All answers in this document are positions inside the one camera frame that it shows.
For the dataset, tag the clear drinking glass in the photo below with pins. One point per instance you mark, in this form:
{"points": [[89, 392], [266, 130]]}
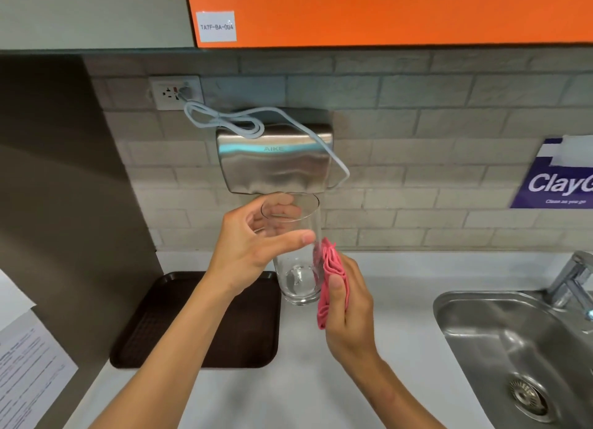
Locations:
{"points": [[296, 252]]}

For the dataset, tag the chrome faucet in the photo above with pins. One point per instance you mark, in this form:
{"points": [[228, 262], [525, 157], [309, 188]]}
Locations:
{"points": [[572, 280]]}

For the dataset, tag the white cabinet label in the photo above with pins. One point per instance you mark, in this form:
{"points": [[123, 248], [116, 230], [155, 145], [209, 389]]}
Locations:
{"points": [[216, 26]]}

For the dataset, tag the orange cabinet door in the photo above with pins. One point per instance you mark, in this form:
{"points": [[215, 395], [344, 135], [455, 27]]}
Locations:
{"points": [[394, 9]]}

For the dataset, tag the white wall socket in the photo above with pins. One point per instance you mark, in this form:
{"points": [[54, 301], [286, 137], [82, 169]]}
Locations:
{"points": [[173, 91]]}

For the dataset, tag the person's right forearm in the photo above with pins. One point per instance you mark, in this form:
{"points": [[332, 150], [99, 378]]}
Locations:
{"points": [[398, 396]]}

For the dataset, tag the sink drain strainer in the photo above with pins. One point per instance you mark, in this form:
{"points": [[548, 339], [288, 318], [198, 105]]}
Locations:
{"points": [[528, 394]]}

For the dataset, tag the grey cabinet door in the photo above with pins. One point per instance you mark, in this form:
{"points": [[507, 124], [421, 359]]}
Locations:
{"points": [[92, 11]]}

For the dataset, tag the person's right thumb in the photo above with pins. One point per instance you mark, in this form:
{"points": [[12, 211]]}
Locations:
{"points": [[338, 296]]}

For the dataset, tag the purple wall sign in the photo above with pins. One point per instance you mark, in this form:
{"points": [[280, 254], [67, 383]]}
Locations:
{"points": [[556, 178]]}

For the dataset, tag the stainless steel sink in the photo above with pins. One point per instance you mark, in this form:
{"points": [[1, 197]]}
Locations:
{"points": [[509, 345]]}

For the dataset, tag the person's left thumb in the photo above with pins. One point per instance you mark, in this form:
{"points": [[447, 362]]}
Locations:
{"points": [[285, 243]]}

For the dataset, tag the white printed paper notice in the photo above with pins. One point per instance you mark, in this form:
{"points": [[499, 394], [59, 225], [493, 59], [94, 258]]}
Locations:
{"points": [[25, 364]]}

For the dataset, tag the person's left hand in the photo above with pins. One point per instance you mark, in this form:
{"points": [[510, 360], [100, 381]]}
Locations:
{"points": [[241, 252]]}

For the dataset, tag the pink cleaning cloth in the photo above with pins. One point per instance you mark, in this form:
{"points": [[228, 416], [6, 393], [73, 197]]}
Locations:
{"points": [[328, 275]]}

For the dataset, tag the stainless steel hand dryer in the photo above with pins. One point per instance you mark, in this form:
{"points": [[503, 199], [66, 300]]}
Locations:
{"points": [[273, 160]]}

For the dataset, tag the dark brown plastic tray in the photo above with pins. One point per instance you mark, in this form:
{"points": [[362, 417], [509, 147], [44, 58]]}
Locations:
{"points": [[250, 322]]}

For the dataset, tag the person's right hand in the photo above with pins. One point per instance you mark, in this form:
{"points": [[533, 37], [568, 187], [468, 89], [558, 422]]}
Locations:
{"points": [[352, 322]]}

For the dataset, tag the person's left forearm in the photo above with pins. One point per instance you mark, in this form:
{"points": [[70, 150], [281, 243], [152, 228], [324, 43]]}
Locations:
{"points": [[171, 364]]}

